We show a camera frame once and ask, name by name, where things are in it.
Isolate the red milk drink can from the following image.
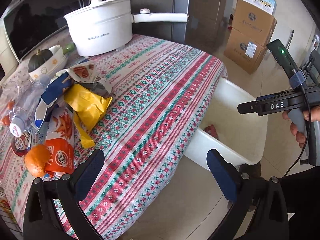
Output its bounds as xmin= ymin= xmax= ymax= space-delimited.
xmin=204 ymin=125 xmax=219 ymax=140

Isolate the orange fish snack bag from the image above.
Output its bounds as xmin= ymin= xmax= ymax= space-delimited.
xmin=45 ymin=107 xmax=74 ymax=177

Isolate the orange peel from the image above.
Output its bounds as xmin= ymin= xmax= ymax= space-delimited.
xmin=24 ymin=145 xmax=50 ymax=177

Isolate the brown cardboard box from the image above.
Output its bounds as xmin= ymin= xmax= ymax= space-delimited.
xmin=232 ymin=0 xmax=277 ymax=46
xmin=223 ymin=28 xmax=267 ymax=74

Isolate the clear plastic water bottle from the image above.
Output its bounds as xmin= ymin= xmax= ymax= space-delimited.
xmin=9 ymin=74 xmax=50 ymax=138

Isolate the silver sausage snack wrapper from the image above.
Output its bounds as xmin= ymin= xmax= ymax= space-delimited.
xmin=53 ymin=60 xmax=112 ymax=98

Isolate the yellow snack wrapper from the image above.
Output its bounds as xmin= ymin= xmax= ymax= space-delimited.
xmin=63 ymin=84 xmax=113 ymax=148

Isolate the patterned red green tablecloth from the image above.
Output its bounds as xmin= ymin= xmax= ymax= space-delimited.
xmin=0 ymin=27 xmax=229 ymax=240

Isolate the white plastic trash bin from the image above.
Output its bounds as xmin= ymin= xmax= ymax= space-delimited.
xmin=184 ymin=78 xmax=268 ymax=169

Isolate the clear bag with tomatoes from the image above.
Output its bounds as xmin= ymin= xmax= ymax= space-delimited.
xmin=0 ymin=81 xmax=23 ymax=126

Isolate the dark green pumpkin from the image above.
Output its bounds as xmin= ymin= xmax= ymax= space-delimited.
xmin=28 ymin=49 xmax=53 ymax=73

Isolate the lower brown cardboard box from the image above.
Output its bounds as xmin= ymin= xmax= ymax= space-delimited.
xmin=223 ymin=28 xmax=267 ymax=74

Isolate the blue yellow wall poster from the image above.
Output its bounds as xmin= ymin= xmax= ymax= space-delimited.
xmin=243 ymin=0 xmax=277 ymax=16

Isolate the white electric cooking pot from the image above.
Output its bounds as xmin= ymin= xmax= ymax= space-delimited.
xmin=64 ymin=0 xmax=188 ymax=57

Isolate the red cartoon face can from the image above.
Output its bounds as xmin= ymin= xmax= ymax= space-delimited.
xmin=10 ymin=132 xmax=31 ymax=157

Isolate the person's right hand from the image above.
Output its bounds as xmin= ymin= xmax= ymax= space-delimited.
xmin=282 ymin=106 xmax=320 ymax=148

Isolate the white flower-print bowl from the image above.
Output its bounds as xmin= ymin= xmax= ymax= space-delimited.
xmin=28 ymin=45 xmax=68 ymax=80

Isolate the grey refrigerator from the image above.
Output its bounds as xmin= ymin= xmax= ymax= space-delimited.
xmin=131 ymin=0 xmax=233 ymax=54

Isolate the black microwave oven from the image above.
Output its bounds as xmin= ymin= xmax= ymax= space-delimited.
xmin=4 ymin=0 xmax=91 ymax=62

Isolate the blue white milk carton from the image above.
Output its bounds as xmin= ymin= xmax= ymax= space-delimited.
xmin=34 ymin=72 xmax=73 ymax=130

